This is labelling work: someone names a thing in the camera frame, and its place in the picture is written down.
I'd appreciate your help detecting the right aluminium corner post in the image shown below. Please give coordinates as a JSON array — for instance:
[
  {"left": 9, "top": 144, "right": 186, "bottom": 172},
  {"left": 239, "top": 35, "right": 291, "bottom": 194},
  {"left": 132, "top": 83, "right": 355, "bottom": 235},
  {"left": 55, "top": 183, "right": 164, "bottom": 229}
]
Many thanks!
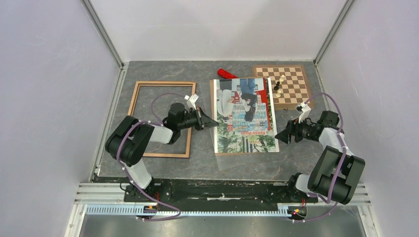
[{"left": 313, "top": 0, "right": 356, "bottom": 67}]

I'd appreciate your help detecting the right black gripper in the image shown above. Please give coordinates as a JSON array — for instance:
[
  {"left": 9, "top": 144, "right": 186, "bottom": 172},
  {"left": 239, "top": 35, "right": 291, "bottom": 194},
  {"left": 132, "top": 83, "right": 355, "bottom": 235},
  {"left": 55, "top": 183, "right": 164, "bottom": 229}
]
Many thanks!
[{"left": 275, "top": 115, "right": 317, "bottom": 144}]

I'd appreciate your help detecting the wooden chessboard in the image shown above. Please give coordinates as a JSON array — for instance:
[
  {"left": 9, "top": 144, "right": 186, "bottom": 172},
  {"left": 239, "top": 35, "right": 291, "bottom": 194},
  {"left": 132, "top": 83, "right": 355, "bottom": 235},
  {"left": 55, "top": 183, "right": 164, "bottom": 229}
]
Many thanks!
[{"left": 252, "top": 65, "right": 312, "bottom": 110}]

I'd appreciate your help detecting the black chess piece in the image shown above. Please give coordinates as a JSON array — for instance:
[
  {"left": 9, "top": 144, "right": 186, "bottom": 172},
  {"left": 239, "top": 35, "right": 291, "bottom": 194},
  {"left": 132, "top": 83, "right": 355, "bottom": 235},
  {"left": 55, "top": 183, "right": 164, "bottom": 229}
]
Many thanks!
[{"left": 274, "top": 81, "right": 281, "bottom": 91}]

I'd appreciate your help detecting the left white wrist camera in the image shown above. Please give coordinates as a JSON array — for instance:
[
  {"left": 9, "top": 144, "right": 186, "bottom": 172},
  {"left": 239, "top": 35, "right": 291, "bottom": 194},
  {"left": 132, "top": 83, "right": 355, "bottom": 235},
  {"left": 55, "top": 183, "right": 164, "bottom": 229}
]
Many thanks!
[{"left": 184, "top": 94, "right": 199, "bottom": 110}]

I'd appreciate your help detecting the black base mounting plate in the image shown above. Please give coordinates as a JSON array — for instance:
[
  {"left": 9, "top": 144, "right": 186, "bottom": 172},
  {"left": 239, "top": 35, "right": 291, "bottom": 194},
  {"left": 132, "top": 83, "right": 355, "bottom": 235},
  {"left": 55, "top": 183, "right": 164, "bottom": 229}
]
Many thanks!
[{"left": 120, "top": 178, "right": 318, "bottom": 213}]

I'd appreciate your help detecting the aluminium rail frame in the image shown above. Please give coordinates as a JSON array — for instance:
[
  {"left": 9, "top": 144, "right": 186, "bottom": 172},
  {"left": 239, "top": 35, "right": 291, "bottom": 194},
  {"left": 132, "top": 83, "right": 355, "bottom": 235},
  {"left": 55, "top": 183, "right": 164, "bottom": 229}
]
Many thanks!
[{"left": 65, "top": 183, "right": 382, "bottom": 237}]

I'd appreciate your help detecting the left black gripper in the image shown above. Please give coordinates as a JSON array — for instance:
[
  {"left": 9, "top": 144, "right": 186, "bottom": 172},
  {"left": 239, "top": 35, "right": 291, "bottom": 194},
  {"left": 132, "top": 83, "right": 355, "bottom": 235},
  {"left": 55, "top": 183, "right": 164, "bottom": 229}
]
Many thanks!
[{"left": 178, "top": 106, "right": 219, "bottom": 131}]

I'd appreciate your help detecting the wooden picture frame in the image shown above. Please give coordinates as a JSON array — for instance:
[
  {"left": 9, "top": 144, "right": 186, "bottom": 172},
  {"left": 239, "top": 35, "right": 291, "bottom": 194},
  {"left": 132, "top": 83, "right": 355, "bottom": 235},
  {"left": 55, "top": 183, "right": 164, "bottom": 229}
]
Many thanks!
[{"left": 128, "top": 81, "right": 196, "bottom": 158}]

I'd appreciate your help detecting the red cylindrical object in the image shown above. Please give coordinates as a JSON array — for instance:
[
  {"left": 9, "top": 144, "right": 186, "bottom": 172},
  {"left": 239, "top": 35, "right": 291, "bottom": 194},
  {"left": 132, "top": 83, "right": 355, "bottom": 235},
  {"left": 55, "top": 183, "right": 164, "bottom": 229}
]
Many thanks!
[{"left": 217, "top": 68, "right": 238, "bottom": 79}]

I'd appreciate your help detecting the brown frame backing board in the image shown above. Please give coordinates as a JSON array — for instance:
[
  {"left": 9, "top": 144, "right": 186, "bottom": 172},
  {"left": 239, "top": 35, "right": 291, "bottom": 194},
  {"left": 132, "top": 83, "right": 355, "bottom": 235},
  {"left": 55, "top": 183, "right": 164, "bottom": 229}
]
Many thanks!
[{"left": 209, "top": 78, "right": 279, "bottom": 157}]

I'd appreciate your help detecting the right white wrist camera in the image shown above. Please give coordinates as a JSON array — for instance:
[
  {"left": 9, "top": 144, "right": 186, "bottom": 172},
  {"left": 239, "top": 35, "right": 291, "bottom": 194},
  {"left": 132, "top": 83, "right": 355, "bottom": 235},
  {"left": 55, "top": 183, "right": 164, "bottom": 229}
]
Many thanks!
[{"left": 295, "top": 102, "right": 311, "bottom": 123}]

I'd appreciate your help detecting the colourful photo poster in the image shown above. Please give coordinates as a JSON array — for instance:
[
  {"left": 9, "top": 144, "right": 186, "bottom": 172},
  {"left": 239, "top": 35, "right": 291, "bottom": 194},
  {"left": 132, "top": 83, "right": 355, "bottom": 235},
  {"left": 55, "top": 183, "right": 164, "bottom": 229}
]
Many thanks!
[{"left": 213, "top": 77, "right": 280, "bottom": 155}]

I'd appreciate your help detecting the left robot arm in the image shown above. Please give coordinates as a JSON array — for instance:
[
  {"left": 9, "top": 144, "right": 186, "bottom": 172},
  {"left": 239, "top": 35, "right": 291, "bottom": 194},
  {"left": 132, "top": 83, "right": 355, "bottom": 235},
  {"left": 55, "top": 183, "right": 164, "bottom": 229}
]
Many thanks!
[{"left": 105, "top": 103, "right": 219, "bottom": 201}]

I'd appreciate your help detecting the left aluminium corner post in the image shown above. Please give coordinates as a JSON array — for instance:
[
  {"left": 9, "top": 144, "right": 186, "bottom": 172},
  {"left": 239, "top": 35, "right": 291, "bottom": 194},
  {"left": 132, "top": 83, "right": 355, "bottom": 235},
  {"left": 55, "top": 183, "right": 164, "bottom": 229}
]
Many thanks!
[{"left": 81, "top": 0, "right": 126, "bottom": 69}]

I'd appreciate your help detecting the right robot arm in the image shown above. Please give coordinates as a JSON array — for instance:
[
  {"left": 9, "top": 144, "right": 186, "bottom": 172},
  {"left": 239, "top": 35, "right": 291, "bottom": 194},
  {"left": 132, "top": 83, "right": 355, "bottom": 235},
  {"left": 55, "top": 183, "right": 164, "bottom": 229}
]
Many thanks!
[{"left": 275, "top": 111, "right": 365, "bottom": 204}]

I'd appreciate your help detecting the aluminium corner post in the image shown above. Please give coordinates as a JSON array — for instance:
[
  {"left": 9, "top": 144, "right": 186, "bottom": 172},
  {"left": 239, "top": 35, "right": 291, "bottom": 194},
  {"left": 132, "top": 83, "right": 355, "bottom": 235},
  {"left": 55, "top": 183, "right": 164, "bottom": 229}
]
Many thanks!
[
  {"left": 81, "top": 0, "right": 126, "bottom": 69},
  {"left": 313, "top": 0, "right": 356, "bottom": 67}
]

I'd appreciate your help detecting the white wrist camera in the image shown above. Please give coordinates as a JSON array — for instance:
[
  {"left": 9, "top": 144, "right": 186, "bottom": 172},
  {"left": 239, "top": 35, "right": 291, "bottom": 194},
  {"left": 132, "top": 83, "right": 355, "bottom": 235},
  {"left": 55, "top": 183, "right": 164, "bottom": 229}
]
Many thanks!
[
  {"left": 295, "top": 102, "right": 311, "bottom": 123},
  {"left": 184, "top": 94, "right": 199, "bottom": 110}
]

